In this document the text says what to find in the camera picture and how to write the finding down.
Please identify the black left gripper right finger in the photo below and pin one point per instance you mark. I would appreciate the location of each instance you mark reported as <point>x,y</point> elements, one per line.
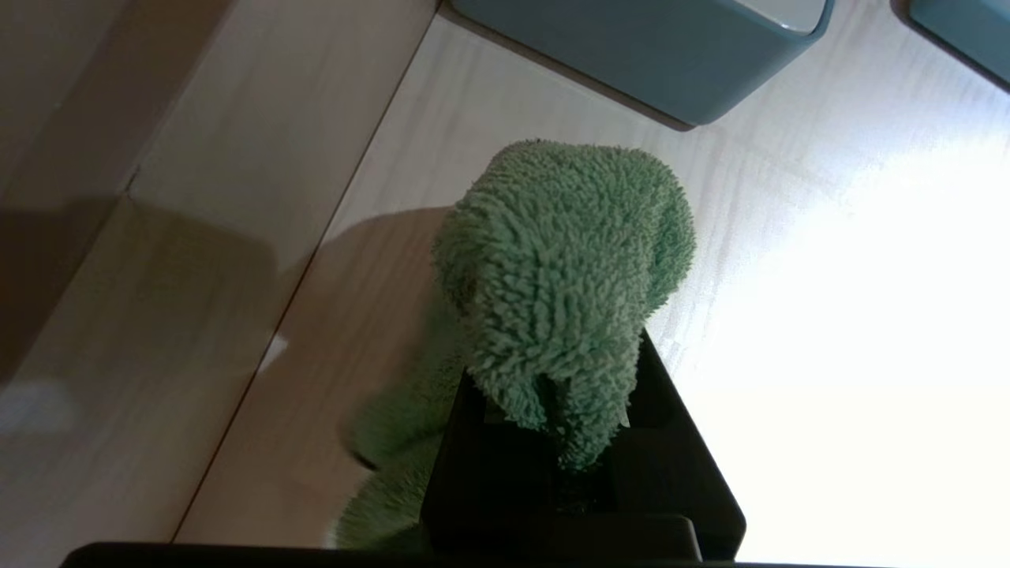
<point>671,473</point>

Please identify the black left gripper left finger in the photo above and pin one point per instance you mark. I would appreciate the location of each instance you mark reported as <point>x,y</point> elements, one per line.
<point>489,481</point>

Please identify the green microfibre cloth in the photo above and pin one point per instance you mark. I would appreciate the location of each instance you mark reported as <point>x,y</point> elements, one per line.
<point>552,260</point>

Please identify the blue-grey tissue box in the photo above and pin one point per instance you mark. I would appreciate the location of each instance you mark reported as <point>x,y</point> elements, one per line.
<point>631,47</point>

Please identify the small blue tray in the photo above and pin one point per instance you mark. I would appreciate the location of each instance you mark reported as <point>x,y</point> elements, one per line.
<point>970,31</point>

